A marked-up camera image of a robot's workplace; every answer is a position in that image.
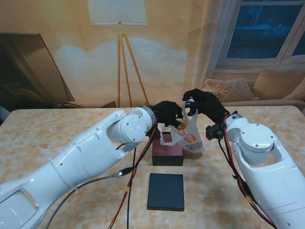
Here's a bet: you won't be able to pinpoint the plain tan cushion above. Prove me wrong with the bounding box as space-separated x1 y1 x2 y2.
253 69 305 100

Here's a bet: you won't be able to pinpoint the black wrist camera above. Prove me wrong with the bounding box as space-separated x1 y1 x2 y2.
145 130 162 142
206 124 226 141

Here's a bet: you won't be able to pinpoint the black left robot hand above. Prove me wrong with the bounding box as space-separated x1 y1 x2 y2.
153 101 184 131

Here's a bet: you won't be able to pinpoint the plain orange mini donut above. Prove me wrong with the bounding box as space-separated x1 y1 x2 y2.
174 118 188 131

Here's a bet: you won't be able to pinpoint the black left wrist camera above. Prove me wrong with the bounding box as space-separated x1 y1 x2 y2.
145 130 162 142

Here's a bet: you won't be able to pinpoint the grey left arm cable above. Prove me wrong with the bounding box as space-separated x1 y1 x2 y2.
45 167 133 229

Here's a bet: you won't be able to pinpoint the white plastic bag orange logo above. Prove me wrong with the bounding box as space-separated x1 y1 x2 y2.
160 100 205 153

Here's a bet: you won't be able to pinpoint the beige sofa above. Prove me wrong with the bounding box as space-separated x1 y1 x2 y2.
192 69 305 107

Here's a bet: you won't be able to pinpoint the white shade tripod floor lamp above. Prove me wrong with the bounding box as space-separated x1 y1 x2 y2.
87 0 151 107

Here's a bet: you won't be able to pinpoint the dark flat television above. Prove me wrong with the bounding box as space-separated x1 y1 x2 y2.
0 32 81 108

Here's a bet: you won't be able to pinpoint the black gift box pink inside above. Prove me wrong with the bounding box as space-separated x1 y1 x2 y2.
152 133 184 167

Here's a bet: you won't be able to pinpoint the black gift box lid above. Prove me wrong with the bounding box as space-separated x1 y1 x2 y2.
147 173 185 212

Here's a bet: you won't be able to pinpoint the white framed window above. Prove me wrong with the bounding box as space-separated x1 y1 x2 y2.
213 0 305 72

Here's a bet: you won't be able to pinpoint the red black arm cables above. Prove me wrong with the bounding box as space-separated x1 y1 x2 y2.
108 121 158 229
218 116 277 229

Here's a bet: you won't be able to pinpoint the beige knitted cushion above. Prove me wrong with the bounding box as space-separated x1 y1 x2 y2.
283 83 305 100
204 78 255 102

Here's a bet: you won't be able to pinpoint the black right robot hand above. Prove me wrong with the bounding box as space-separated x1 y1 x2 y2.
182 88 229 124

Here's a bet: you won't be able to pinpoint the red black left arm cables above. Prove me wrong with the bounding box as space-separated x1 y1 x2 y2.
108 121 158 229

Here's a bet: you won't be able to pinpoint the red black right arm cables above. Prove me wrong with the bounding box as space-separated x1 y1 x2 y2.
218 116 277 229

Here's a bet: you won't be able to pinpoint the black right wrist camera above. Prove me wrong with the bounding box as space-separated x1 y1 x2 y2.
206 124 226 141

